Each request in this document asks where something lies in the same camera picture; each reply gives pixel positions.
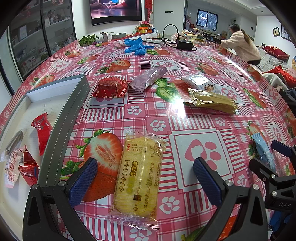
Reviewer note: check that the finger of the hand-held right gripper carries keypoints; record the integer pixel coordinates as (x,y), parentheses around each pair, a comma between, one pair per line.
(281,148)
(263,169)

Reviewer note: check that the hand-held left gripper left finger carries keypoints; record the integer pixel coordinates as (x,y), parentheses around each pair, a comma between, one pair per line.
(84,183)

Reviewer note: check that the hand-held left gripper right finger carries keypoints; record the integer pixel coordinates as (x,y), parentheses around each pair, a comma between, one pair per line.
(208,183)

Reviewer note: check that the light blue snack packet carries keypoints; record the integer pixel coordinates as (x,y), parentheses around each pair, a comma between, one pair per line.
(262,148)

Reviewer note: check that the yellow cookie packet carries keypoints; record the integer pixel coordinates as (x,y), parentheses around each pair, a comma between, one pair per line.
(138,173)

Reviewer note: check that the grey storage box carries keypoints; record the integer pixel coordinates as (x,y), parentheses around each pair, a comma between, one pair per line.
(69,115)

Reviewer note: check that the gold snack packet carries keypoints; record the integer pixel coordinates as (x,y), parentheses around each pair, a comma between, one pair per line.
(212,100)

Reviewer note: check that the red patterned snack packet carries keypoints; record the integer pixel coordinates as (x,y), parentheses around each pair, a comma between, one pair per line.
(109,88)

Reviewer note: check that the white picture snack packet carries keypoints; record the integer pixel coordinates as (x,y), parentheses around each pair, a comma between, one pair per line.
(198,81)

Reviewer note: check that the pink purple snack packet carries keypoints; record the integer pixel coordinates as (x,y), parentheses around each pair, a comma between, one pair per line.
(148,77)

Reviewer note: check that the person's right hand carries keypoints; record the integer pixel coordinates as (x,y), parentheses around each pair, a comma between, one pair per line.
(279,221)

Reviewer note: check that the crumpled red snack packet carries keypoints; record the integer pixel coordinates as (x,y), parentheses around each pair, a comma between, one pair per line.
(29,169)

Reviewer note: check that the slim red snack packet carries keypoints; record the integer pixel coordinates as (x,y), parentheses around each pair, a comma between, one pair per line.
(42,132)

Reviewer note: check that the white and red snack packet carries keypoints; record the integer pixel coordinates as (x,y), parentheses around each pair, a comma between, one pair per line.
(12,169)

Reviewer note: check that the silver snack packet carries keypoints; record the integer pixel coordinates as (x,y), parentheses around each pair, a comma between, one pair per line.
(13,143)

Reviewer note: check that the strawberry print tablecloth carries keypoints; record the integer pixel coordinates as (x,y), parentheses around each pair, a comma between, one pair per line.
(161,111)

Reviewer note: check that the sofa with striped cover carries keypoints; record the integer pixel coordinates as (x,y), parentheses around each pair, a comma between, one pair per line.
(270,61)

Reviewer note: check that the red cushion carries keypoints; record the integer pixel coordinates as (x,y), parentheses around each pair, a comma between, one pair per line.
(276,52)

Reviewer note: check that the black power adapter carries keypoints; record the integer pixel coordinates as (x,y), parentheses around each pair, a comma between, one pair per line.
(186,45)

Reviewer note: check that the potted green plant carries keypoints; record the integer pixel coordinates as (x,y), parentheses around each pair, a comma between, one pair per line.
(87,39)

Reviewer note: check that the pile of food containers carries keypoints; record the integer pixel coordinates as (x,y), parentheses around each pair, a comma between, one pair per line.
(193,34)

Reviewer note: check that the blue rubber gloves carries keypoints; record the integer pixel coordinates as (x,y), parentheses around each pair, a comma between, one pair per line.
(136,46)

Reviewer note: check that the open cardboard box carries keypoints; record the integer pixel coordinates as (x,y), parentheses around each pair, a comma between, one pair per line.
(106,36)

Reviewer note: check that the dark framed window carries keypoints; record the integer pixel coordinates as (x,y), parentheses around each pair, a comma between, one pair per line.
(207,19)

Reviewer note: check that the flat grey box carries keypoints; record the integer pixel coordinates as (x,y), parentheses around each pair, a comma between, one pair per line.
(119,36)

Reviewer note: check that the glass display cabinet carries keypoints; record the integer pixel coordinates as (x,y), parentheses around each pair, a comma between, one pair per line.
(34,34)

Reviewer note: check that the white plastic bag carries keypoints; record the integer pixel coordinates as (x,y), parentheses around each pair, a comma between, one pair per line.
(156,33)

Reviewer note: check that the orange gift boxes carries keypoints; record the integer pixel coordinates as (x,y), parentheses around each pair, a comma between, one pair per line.
(144,30)

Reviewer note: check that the small wall picture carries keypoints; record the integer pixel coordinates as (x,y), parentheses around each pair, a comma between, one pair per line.
(276,32)

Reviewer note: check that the wall television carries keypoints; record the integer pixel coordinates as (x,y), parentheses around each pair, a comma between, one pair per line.
(115,11)

